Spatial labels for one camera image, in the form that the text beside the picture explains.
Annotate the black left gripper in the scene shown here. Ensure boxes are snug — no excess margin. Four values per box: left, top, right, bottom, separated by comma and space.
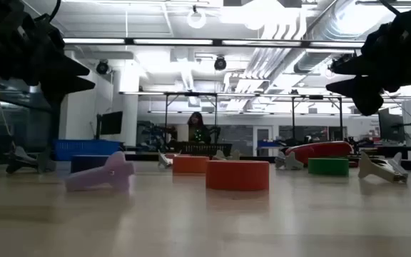
0, 0, 96, 106

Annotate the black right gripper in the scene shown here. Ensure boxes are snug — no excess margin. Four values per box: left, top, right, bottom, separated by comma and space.
325, 0, 411, 117

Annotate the red stapler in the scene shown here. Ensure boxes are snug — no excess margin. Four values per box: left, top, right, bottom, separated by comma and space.
285, 141, 355, 166

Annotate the cream white staple remover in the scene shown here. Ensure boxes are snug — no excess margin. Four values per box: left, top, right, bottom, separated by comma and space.
357, 151, 410, 185

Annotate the green tape roll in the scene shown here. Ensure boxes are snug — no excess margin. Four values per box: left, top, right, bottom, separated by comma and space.
308, 157, 350, 177

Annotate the grey staple remover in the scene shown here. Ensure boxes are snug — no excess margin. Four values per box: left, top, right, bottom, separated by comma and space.
212, 148, 243, 161
274, 151, 305, 171

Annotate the orange tape roll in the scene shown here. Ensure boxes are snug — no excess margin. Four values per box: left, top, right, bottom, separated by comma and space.
171, 155, 210, 175

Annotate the red tape roll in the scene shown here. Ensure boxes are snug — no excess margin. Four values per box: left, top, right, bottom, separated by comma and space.
205, 159, 270, 192

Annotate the black staple remover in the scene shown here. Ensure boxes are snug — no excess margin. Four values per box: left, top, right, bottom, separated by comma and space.
5, 145, 57, 175

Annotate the purple staple remover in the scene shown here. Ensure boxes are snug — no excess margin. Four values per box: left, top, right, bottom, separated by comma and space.
64, 150, 136, 194

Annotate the black computer monitor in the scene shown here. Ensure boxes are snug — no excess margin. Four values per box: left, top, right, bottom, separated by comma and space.
377, 106, 406, 144
96, 111, 124, 141

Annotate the blue plastic basket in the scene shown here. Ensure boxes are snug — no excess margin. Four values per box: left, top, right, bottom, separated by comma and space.
53, 138, 123, 162

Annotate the long ceiling light bar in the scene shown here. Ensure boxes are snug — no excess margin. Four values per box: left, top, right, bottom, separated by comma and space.
61, 36, 367, 49

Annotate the white door with window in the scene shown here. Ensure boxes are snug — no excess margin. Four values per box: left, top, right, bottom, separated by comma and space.
252, 125, 275, 157

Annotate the small white cylinder lamp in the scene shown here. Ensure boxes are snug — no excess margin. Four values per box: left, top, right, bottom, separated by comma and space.
176, 124, 190, 143

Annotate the person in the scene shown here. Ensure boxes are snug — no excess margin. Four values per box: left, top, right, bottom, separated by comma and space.
186, 111, 213, 144

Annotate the black plastic basket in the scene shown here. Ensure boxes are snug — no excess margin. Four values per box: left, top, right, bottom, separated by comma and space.
171, 141, 233, 157

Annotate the black ceiling camera cluster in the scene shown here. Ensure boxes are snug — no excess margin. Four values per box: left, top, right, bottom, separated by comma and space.
332, 51, 357, 65

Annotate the black background rig frame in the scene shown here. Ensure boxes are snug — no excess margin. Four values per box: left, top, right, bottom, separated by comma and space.
290, 94, 344, 143
163, 91, 219, 144

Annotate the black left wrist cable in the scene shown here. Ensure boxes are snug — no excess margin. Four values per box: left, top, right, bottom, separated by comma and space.
33, 0, 63, 23

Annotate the hanging yellow cable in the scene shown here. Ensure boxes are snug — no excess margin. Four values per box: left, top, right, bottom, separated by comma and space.
0, 71, 16, 147

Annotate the white ring ceiling lamp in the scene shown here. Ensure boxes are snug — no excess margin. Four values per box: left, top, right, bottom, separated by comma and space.
186, 4, 208, 30

